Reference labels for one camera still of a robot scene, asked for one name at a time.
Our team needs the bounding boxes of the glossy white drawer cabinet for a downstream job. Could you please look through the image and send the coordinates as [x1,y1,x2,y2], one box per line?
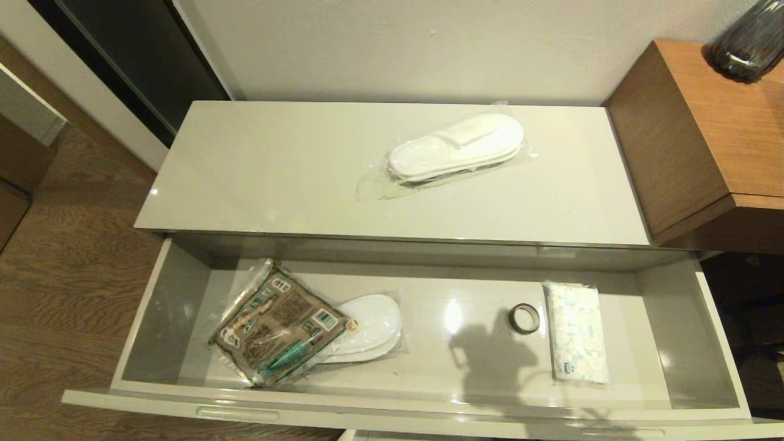
[135,101,705,273]

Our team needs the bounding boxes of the brown and white furniture piece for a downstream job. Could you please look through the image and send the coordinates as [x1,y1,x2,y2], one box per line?
[0,61,68,252]

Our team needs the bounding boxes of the silver and black robot base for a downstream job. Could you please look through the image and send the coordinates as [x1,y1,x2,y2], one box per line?
[339,429,491,441]

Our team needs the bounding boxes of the white patterned tissue pack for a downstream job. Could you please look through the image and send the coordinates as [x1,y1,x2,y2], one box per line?
[542,282,610,386]

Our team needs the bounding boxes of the white door frame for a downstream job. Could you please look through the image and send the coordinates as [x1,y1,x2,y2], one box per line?
[0,0,172,175]

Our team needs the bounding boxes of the dark glass vase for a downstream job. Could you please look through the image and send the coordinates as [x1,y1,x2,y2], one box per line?
[703,0,784,84]

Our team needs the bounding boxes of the brown wooden side cabinet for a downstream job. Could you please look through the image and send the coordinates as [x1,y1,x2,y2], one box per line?
[605,40,784,255]

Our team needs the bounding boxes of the dark door panel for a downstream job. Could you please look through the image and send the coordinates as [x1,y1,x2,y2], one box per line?
[28,0,233,151]

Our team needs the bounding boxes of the brown grain package green print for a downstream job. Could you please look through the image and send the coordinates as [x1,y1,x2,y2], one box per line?
[209,260,359,388]

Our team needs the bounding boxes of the black tape roll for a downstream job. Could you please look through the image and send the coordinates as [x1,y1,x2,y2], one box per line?
[508,303,541,335]

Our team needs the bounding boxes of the white slippers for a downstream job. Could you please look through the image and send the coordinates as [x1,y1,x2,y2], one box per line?
[356,101,540,202]
[306,294,406,366]

